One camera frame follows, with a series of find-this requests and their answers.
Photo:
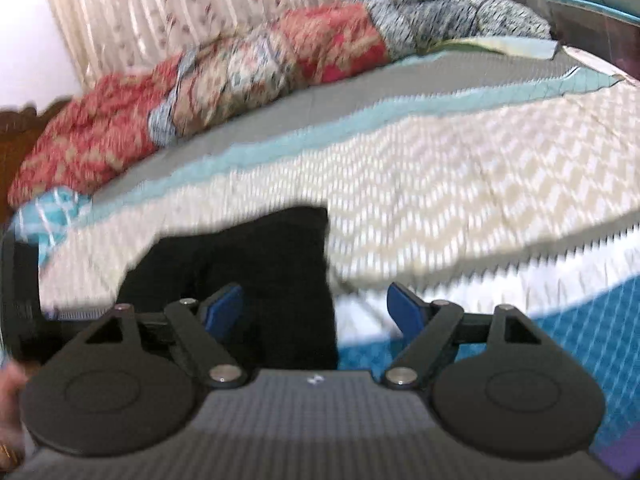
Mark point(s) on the red floral patchwork quilt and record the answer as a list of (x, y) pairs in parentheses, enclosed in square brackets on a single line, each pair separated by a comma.
[(240, 80)]

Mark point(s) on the dark wooden furniture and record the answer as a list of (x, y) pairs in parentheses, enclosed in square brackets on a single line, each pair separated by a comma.
[(600, 15)]

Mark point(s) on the carved wooden headboard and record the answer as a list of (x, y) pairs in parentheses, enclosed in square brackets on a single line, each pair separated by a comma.
[(22, 135)]

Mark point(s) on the black pants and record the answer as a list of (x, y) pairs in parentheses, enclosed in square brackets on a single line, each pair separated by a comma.
[(260, 270)]

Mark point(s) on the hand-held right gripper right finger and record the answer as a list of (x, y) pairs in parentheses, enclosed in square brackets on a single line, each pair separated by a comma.
[(406, 311)]

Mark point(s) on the chevron striped bedspread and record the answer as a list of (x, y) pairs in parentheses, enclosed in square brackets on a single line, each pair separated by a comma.
[(450, 160)]

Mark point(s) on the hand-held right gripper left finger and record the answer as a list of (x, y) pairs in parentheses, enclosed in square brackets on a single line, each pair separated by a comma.
[(224, 311)]

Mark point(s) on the floral pleated curtain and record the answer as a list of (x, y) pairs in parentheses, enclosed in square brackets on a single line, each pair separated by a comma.
[(200, 5)]

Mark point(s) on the teal striped pillow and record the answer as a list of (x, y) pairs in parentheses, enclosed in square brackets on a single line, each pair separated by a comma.
[(47, 220)]

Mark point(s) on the person's left hand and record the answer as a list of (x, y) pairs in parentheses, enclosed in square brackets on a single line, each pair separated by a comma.
[(9, 400)]

